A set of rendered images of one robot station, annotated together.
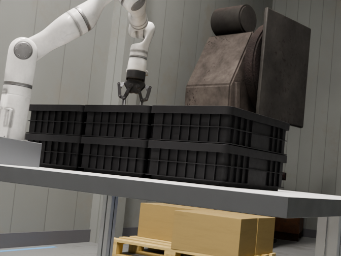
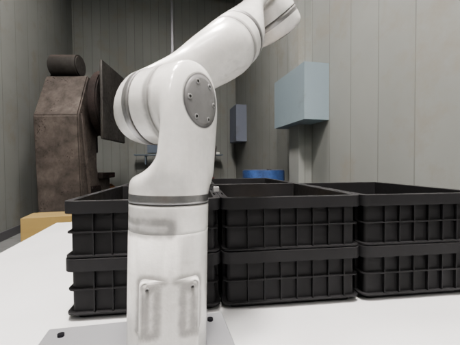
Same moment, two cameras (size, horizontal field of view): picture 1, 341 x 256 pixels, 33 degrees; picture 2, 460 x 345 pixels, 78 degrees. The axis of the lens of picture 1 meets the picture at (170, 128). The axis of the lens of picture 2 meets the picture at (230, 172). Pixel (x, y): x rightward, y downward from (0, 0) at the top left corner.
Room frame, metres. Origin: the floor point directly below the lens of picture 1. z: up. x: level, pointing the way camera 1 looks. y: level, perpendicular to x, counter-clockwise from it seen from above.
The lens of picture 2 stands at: (1.58, 0.69, 1.00)
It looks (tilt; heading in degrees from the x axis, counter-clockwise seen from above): 2 degrees down; 316
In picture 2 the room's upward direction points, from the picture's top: straight up
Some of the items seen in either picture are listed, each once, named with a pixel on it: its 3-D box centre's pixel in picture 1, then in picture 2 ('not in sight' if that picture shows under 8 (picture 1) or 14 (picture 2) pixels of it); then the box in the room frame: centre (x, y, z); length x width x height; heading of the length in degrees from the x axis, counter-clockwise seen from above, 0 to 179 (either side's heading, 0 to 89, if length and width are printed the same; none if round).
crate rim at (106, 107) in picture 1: (151, 117); (269, 192); (2.07, 0.07, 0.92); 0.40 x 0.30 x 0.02; 143
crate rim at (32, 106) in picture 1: (92, 115); (157, 194); (2.25, 0.31, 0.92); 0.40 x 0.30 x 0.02; 143
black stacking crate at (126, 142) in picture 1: (146, 160); (269, 250); (2.07, 0.07, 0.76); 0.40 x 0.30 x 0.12; 143
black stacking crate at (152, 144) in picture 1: (218, 166); (370, 245); (1.88, -0.17, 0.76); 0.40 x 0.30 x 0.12; 143
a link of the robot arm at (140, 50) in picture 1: (142, 40); not in sight; (2.27, 0.14, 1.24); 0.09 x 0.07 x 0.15; 84
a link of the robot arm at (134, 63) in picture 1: (137, 64); not in sight; (2.29, 0.16, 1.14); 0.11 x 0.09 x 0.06; 1
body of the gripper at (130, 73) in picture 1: (135, 81); not in sight; (2.27, 0.16, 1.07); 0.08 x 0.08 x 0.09
